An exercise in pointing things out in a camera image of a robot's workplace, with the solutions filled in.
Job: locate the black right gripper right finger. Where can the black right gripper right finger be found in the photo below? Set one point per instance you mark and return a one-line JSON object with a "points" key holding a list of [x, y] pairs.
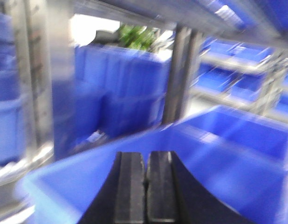
{"points": [[175, 196]]}

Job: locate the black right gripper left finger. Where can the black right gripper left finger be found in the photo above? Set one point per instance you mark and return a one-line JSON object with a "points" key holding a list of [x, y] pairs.
{"points": [[121, 199]]}

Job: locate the blue bins on far shelf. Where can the blue bins on far shelf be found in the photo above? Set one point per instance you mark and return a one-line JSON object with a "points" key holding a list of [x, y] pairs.
{"points": [[240, 75]]}

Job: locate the blue bin in front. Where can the blue bin in front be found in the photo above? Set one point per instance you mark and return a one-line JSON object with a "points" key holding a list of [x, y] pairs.
{"points": [[240, 157]]}

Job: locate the tall blue stacked crates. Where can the tall blue stacked crates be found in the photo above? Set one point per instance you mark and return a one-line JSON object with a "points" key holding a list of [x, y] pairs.
{"points": [[114, 91]]}

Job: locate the blue crates at left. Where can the blue crates at left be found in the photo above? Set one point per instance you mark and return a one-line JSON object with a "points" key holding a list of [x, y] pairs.
{"points": [[12, 138]]}

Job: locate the green plant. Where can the green plant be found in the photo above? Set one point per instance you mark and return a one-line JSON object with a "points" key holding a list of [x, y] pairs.
{"points": [[136, 37]]}

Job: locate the dark vertical shelf post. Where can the dark vertical shelf post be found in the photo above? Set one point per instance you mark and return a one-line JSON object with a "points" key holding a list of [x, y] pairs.
{"points": [[184, 66]]}

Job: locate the aluminium shelf frame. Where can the aluminium shelf frame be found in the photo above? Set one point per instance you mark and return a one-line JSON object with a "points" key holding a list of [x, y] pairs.
{"points": [[45, 47]]}

